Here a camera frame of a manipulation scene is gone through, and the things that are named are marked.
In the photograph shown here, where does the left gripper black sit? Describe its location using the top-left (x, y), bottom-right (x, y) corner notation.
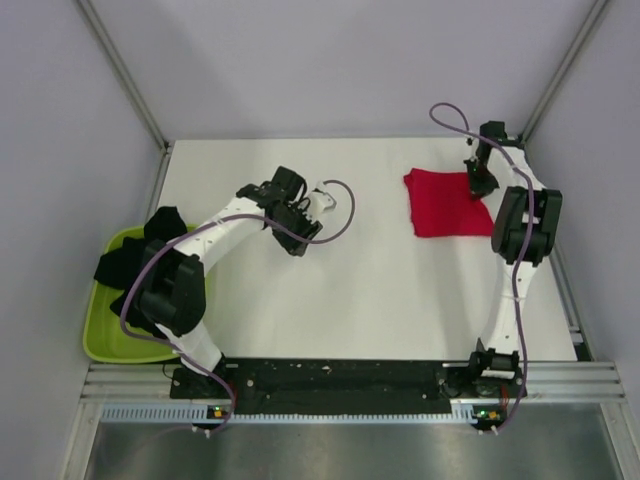
top-left (270, 200), bottom-right (322, 256)

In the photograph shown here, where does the red t shirt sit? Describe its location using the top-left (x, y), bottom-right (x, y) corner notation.
top-left (403, 168), bottom-right (494, 239)

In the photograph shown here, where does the black t shirt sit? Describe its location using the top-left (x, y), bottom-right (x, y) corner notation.
top-left (94, 206), bottom-right (188, 316)

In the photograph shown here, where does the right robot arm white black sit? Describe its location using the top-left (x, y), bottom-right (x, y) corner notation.
top-left (465, 121), bottom-right (563, 396)

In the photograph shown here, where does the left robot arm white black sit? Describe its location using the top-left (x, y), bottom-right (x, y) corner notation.
top-left (130, 167), bottom-right (336, 397)

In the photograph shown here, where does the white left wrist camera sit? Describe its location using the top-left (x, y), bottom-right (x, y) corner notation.
top-left (305, 181), bottom-right (337, 222)

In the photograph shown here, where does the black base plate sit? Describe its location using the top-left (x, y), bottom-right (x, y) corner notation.
top-left (170, 357), bottom-right (525, 416)

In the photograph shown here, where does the aluminium side rail right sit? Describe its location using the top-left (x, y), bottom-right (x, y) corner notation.
top-left (523, 241), bottom-right (595, 362)

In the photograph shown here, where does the aluminium frame post right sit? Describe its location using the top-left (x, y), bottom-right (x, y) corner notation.
top-left (519, 0), bottom-right (613, 146)

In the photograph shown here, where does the aluminium frame post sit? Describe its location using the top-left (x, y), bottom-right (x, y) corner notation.
top-left (73, 0), bottom-right (169, 153)
top-left (519, 0), bottom-right (613, 146)

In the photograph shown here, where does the grey slotted cable duct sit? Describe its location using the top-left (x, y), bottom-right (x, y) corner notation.
top-left (99, 402), bottom-right (506, 426)

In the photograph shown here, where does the aluminium frame post left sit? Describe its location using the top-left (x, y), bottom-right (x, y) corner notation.
top-left (73, 0), bottom-right (169, 153)

